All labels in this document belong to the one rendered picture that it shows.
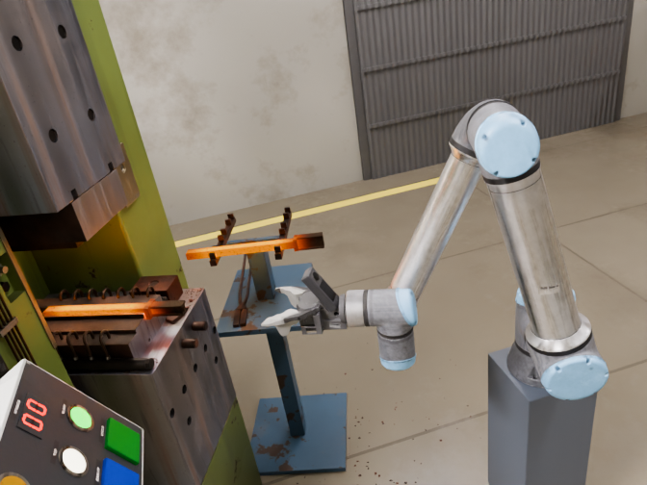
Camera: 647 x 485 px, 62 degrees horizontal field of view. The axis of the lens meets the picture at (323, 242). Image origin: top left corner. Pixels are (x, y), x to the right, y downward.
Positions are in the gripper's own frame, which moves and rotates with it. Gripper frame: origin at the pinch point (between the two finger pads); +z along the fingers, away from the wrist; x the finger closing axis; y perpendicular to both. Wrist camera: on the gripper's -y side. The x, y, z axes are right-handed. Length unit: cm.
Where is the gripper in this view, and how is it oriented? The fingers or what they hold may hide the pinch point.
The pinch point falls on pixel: (267, 304)
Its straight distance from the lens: 136.8
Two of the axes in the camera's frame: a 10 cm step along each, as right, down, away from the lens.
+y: 1.4, 8.7, 4.7
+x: 1.5, -4.9, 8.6
